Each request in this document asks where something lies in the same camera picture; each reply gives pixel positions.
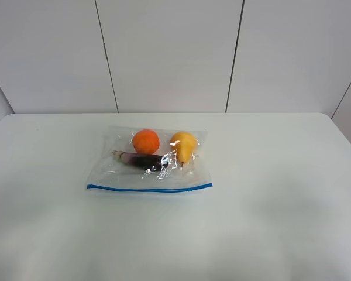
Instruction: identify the orange fruit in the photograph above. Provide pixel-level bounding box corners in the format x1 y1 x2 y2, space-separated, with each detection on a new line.
132 129 160 154

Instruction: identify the purple eggplant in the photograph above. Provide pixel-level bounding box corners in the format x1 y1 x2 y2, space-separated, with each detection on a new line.
111 150 168 172

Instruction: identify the yellow pear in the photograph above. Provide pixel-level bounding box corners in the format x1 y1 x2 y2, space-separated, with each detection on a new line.
170 131 197 167

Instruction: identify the clear zip bag blue seal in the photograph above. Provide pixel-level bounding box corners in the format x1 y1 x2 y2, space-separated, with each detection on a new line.
87 126 212 193

